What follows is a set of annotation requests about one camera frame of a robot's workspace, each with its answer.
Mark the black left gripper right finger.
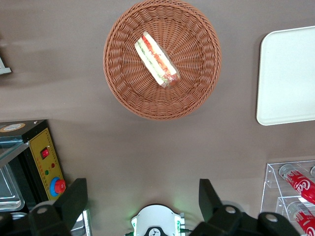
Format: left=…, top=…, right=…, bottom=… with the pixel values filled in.
left=189, top=178, right=301, bottom=236

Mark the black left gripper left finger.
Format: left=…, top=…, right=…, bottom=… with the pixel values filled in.
left=0, top=177, right=89, bottom=236

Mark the plastic-wrapped sandwich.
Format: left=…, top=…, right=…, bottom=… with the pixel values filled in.
left=134, top=31, right=182, bottom=89

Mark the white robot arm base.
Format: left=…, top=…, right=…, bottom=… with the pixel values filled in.
left=130, top=204, right=186, bottom=236

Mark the round brown wicker basket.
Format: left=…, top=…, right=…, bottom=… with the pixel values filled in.
left=102, top=0, right=222, bottom=121

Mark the white plastic tray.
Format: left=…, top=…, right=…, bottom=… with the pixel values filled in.
left=256, top=25, right=315, bottom=126

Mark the steel pan in cabinet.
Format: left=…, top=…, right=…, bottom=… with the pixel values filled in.
left=0, top=164, right=25, bottom=212

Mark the clear acrylic can rack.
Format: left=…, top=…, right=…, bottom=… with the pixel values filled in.
left=260, top=160, right=315, bottom=236

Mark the red cola can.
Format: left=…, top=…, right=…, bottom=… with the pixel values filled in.
left=279, top=164, right=315, bottom=205
left=286, top=201, right=315, bottom=236

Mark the red knob on blue ring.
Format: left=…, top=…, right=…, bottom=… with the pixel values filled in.
left=50, top=177, right=66, bottom=197

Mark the grey metal bracket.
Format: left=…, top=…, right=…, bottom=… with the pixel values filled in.
left=0, top=58, right=12, bottom=75

